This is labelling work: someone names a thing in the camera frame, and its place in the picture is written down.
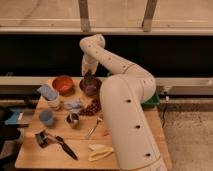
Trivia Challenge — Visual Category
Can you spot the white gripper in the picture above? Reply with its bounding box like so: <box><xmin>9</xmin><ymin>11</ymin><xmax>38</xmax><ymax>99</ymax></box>
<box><xmin>81</xmin><ymin>54</ymin><xmax>98</xmax><ymax>77</ymax></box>

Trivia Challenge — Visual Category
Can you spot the black eraser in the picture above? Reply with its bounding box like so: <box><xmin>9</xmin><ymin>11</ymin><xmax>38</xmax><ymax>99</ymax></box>
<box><xmin>84</xmin><ymin>71</ymin><xmax>93</xmax><ymax>85</ymax></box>

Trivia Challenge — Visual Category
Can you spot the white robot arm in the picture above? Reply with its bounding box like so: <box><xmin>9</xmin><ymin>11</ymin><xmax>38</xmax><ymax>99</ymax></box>
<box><xmin>80</xmin><ymin>34</ymin><xmax>167</xmax><ymax>171</ymax></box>

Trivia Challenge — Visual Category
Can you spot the purple bowl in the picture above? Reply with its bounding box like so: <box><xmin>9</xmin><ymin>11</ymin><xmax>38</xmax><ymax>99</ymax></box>
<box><xmin>79</xmin><ymin>77</ymin><xmax>102</xmax><ymax>96</ymax></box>

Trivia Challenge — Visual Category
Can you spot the orange bowl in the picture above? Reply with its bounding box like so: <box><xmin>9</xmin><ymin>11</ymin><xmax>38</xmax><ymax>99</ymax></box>
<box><xmin>52</xmin><ymin>75</ymin><xmax>73</xmax><ymax>94</ymax></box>

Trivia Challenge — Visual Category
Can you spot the red grapes bunch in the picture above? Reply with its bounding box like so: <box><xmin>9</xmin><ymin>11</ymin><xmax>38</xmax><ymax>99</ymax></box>
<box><xmin>79</xmin><ymin>98</ymin><xmax>101</xmax><ymax>116</ymax></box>

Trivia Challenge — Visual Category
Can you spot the crumpled white cloth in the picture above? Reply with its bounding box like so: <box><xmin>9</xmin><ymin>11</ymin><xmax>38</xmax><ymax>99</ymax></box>
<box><xmin>64</xmin><ymin>100</ymin><xmax>83</xmax><ymax>113</ymax></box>

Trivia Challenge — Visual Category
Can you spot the blue sponge cloth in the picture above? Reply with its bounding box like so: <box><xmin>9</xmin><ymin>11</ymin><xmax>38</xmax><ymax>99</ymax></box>
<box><xmin>37</xmin><ymin>84</ymin><xmax>58</xmax><ymax>101</ymax></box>

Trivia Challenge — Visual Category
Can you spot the white cup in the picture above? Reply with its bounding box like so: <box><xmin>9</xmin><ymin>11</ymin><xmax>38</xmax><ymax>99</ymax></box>
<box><xmin>47</xmin><ymin>97</ymin><xmax>61</xmax><ymax>110</ymax></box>

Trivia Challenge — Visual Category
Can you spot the metal fork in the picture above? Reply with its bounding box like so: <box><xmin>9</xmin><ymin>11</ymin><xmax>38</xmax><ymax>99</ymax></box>
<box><xmin>85</xmin><ymin>115</ymin><xmax>103</xmax><ymax>140</ymax></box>

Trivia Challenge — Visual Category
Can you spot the small metal cup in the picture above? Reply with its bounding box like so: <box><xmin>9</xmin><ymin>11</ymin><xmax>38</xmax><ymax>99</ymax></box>
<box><xmin>66</xmin><ymin>113</ymin><xmax>79</xmax><ymax>129</ymax></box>

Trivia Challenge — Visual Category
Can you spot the blue plastic cup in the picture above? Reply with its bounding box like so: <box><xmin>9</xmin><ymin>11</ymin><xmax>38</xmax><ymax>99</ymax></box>
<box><xmin>39</xmin><ymin>110</ymin><xmax>54</xmax><ymax>127</ymax></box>

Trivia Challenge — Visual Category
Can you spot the green plastic tray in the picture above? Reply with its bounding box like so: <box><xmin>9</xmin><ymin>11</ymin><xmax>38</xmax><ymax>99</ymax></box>
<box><xmin>106</xmin><ymin>71</ymin><xmax>160</xmax><ymax>109</ymax></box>

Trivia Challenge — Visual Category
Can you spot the black metal clip tool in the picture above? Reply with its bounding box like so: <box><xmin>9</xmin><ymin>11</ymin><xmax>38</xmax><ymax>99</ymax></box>
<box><xmin>35</xmin><ymin>130</ymin><xmax>56</xmax><ymax>148</ymax></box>

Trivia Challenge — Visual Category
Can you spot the blue book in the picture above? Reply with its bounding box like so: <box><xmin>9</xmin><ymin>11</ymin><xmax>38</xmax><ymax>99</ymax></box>
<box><xmin>5</xmin><ymin>108</ymin><xmax>34</xmax><ymax>127</ymax></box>

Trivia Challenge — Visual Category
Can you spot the black handled knife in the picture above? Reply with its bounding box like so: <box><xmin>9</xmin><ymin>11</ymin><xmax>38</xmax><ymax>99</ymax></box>
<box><xmin>55</xmin><ymin>136</ymin><xmax>78</xmax><ymax>160</ymax></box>

